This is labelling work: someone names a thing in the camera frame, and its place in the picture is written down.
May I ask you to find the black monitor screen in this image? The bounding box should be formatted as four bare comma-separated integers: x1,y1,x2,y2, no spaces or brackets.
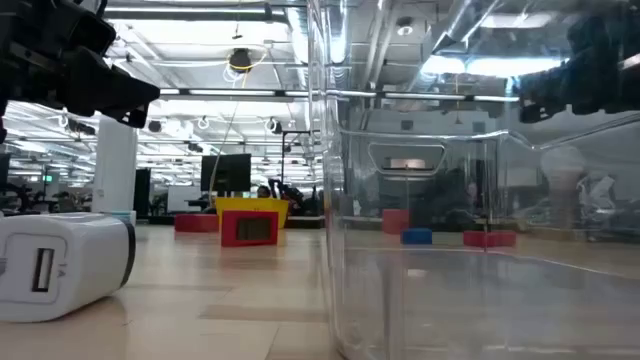
200,153,253,194

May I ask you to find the clear plastic bin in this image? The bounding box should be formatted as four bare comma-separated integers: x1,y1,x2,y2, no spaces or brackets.
305,0,640,360

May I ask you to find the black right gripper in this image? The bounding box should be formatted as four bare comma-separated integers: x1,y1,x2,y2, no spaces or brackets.
517,2,640,125

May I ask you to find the white USB wall charger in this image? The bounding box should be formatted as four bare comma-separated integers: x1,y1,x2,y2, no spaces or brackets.
0,211,137,324

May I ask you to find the white square pillar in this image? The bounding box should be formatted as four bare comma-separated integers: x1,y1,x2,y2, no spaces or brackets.
91,115,139,215

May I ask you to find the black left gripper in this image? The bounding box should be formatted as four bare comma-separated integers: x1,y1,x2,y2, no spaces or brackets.
0,0,161,145

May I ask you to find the black ceiling cable reel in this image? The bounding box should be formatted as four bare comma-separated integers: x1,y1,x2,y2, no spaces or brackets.
228,47,254,74

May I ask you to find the yellow plastic basket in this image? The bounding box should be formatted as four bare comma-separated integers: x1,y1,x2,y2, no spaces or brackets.
214,196,290,231

